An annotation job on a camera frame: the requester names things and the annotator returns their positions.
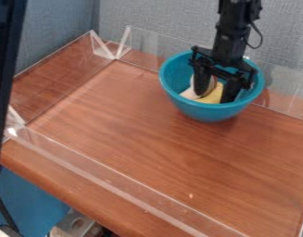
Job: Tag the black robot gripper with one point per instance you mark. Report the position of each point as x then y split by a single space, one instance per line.
223 60

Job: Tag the yellow toy banana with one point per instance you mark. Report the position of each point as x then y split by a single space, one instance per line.
214 97

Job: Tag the blue plastic bowl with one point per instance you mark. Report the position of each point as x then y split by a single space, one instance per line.
175 77

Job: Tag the white red toy mushroom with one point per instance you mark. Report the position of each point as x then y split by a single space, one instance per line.
188 93

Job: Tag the clear acrylic table barrier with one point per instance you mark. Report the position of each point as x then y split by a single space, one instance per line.
96 136

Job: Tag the grey metal bracket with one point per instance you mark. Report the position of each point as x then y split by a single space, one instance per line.
76 225

